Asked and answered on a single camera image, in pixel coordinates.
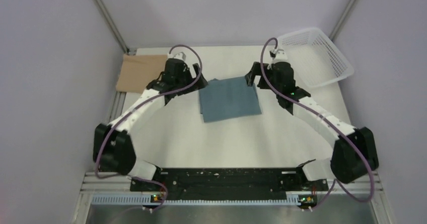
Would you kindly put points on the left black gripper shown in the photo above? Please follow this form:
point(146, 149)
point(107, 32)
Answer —
point(201, 83)

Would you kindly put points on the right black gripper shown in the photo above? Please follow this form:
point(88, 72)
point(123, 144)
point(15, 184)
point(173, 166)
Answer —
point(256, 71)

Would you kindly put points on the blue-grey t-shirt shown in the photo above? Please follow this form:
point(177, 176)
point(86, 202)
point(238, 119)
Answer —
point(228, 98)

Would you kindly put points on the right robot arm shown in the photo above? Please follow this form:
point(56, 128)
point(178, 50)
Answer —
point(354, 151)

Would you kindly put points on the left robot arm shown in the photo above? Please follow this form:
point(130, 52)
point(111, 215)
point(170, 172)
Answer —
point(130, 164)

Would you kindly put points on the white plastic mesh basket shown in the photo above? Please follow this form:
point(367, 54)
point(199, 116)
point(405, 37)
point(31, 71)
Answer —
point(315, 58)

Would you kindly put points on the folded tan t-shirt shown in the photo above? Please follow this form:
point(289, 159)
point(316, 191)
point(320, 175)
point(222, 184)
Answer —
point(138, 71)

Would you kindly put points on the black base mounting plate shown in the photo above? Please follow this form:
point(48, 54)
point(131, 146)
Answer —
point(217, 184)

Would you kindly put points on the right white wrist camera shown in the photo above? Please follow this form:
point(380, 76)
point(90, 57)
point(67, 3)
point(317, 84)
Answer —
point(278, 55)

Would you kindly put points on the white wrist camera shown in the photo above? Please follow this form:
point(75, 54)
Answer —
point(179, 56)
point(278, 55)

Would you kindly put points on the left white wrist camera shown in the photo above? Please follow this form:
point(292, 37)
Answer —
point(179, 56)

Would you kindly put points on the left side aluminium rail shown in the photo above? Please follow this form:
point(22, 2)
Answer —
point(106, 144)

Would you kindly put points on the left rear aluminium post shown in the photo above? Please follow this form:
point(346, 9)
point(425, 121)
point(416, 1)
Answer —
point(111, 25)

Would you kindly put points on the aluminium post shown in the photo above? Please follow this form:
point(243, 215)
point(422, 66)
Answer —
point(351, 4)
point(111, 25)

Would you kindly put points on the right rear aluminium post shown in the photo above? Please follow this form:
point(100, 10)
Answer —
point(351, 4)

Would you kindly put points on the white cable duct strip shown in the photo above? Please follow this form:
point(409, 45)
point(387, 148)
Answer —
point(149, 200)

